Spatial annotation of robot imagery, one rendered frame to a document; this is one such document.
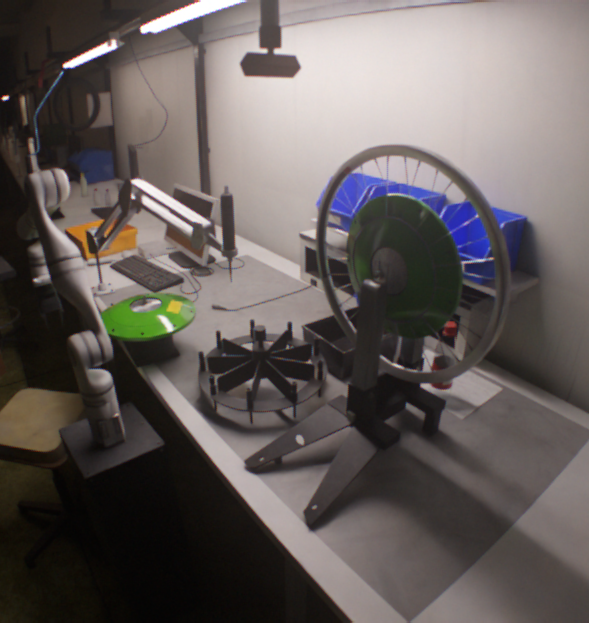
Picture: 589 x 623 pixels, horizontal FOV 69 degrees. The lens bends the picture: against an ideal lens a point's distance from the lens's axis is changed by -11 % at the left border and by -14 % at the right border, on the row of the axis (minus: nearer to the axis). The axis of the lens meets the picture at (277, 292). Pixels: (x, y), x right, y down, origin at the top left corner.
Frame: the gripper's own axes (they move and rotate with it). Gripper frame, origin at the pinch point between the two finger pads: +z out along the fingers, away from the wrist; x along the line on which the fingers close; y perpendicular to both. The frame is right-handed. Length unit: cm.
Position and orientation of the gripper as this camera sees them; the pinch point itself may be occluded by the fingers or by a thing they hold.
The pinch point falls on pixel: (56, 328)
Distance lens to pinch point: 168.2
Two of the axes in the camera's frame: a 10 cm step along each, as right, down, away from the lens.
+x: -7.8, 2.7, -5.6
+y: -6.2, -3.1, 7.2
